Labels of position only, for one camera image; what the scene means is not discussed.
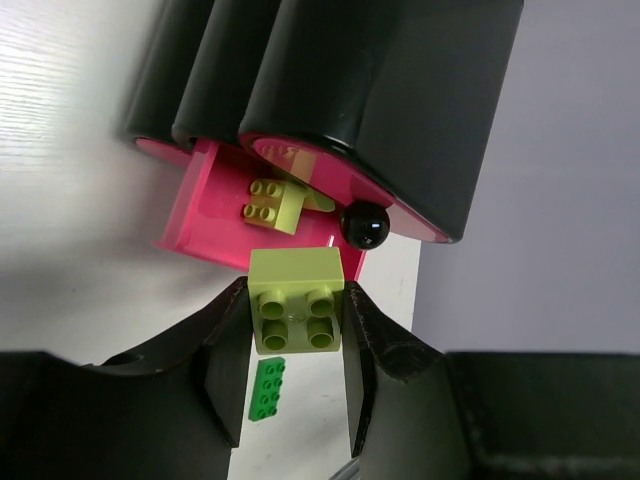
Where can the pink drawer with black knob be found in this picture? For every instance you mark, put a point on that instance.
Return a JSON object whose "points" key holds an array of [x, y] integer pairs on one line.
{"points": [[333, 176]]}

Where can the lime green lego brick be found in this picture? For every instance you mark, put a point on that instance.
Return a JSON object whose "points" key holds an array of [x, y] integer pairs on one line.
{"points": [[296, 299], [274, 204]]}

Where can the black drawer housing box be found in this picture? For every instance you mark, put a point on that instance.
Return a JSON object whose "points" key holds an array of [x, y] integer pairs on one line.
{"points": [[406, 91]]}

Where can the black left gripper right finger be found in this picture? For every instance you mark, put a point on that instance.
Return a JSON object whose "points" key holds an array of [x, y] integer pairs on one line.
{"points": [[417, 413]]}

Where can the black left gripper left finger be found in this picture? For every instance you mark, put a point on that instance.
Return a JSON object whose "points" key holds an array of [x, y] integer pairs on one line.
{"points": [[169, 408]]}

